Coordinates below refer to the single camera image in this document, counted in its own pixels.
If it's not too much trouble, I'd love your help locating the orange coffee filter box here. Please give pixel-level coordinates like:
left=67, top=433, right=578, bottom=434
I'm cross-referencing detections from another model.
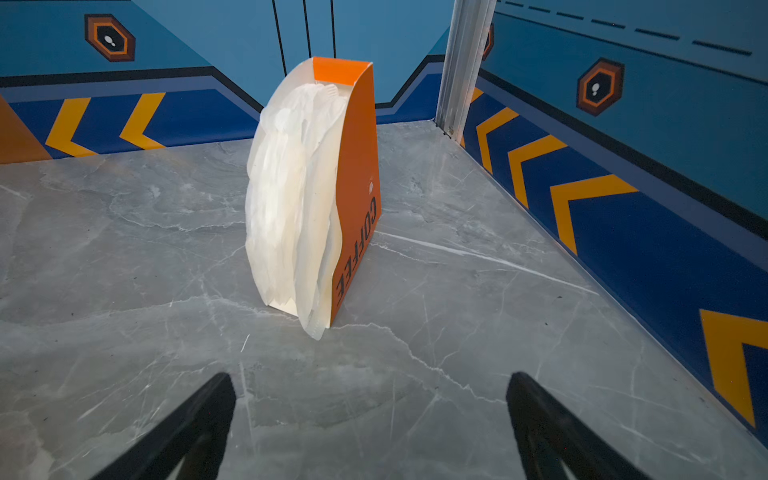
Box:
left=261, top=57, right=381, bottom=329

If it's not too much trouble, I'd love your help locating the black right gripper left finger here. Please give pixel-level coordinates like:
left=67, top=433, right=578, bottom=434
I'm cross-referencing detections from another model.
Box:
left=94, top=372, right=236, bottom=479

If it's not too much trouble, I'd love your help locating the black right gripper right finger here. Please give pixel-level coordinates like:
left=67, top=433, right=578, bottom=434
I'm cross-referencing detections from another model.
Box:
left=506, top=372, right=648, bottom=479

